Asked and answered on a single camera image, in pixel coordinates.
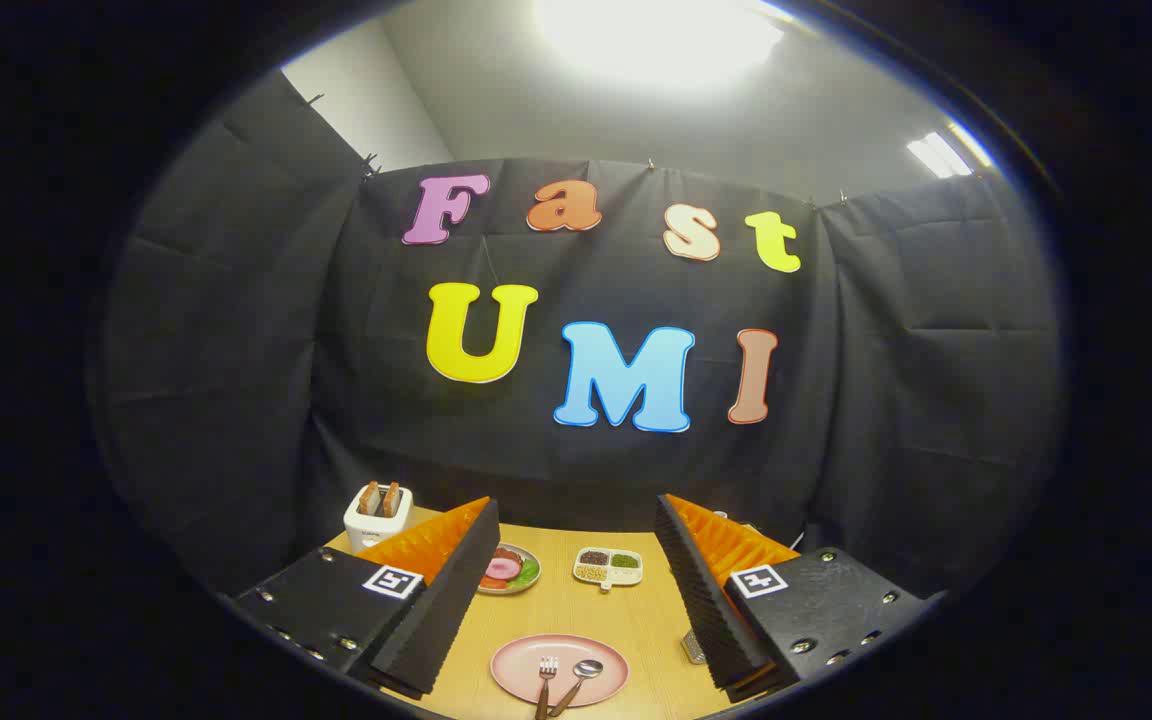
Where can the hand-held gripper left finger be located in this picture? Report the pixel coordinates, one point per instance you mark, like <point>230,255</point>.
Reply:
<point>456,590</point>

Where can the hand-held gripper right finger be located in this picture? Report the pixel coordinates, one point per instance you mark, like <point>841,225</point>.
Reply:
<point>701,590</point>

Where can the pink ham slice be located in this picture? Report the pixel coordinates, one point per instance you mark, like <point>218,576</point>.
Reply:
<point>501,568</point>

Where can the oval grey food plate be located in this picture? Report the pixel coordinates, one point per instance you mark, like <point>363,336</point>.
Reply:
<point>511,589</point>

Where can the green lettuce leaf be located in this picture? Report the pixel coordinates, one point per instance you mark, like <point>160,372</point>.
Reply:
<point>529,572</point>

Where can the white divided seasoning dish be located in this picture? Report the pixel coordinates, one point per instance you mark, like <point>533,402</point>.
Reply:
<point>608,581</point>

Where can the white toaster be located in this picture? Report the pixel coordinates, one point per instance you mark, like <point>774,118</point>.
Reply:
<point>376,530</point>

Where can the round pink plate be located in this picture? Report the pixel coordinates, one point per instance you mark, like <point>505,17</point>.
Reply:
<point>516,670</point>

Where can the toasted bread slice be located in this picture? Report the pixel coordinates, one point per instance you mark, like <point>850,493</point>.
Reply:
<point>368,498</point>
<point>391,499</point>

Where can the small ceiling light panel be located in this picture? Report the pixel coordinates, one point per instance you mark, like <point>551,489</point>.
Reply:
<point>944,153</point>

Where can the bright ceiling light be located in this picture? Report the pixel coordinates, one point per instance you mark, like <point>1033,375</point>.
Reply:
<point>656,35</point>

